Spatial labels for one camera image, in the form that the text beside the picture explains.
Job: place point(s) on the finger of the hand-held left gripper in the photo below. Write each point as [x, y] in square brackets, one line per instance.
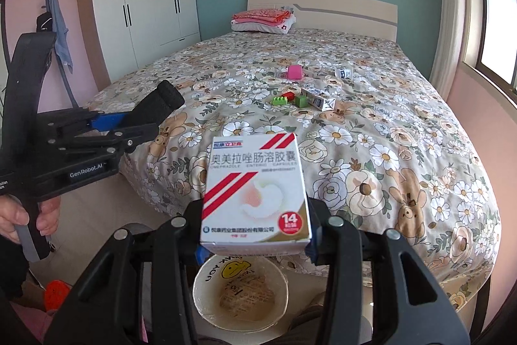
[129, 141]
[109, 120]

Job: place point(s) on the blue hanging garment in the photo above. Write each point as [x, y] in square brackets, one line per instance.
[62, 33]

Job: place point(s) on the orange plastic object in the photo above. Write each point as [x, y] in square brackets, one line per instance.
[56, 294]

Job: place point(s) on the dark bed frame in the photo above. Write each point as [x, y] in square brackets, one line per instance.
[482, 300]

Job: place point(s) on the black coat stand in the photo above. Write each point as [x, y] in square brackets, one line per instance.
[68, 86]

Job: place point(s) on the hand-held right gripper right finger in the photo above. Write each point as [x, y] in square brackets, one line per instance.
[313, 254]

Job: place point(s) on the green cube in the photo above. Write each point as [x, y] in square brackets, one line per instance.
[301, 101]

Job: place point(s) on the folded pink blanket and pillow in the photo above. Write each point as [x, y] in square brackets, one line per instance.
[280, 28]

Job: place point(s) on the cream wooden headboard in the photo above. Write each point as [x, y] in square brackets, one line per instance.
[343, 11]

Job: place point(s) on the white red striped medicine box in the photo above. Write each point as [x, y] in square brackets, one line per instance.
[254, 183]

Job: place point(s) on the black hanging bag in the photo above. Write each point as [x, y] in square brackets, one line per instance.
[44, 23]

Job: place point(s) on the green toy brick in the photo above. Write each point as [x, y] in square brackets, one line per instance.
[281, 101]

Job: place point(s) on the pink cloth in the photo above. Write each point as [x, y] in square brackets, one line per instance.
[30, 322]

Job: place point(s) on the person's left hand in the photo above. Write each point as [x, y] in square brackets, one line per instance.
[10, 217]

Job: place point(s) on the folded red cloth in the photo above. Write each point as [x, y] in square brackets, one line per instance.
[278, 15]

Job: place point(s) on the white printed trash bin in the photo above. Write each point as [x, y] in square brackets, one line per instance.
[242, 300]

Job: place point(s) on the printed white carton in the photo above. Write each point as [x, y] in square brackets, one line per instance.
[321, 99]

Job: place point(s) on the pink box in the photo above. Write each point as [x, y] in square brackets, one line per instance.
[295, 72]

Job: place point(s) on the folded pink blanket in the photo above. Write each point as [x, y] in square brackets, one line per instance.
[248, 17]

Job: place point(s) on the red block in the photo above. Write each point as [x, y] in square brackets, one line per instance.
[293, 92]

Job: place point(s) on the window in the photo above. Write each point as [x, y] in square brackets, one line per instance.
[499, 5]

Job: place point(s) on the black cylinder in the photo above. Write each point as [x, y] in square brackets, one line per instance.
[157, 102]

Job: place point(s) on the floral bed sheet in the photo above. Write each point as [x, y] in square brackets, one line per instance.
[383, 135]

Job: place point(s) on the cream curtain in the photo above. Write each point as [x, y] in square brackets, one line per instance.
[448, 5]

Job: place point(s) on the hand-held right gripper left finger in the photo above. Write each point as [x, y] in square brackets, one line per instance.
[198, 253]

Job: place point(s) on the small white blue box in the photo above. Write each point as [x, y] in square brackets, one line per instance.
[343, 72]

